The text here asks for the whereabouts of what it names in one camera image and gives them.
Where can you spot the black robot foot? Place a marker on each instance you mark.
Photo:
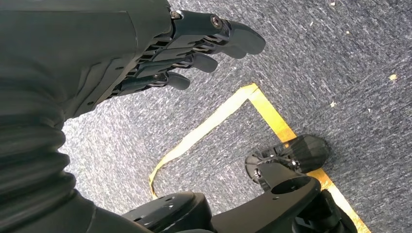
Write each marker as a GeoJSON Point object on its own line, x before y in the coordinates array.
{"type": "Point", "coordinates": [305, 152]}

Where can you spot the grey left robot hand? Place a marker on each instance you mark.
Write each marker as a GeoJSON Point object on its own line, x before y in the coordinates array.
{"type": "Point", "coordinates": [80, 48]}

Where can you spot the yellow floor tape square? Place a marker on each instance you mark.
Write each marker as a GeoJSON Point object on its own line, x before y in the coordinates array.
{"type": "Point", "coordinates": [270, 112]}

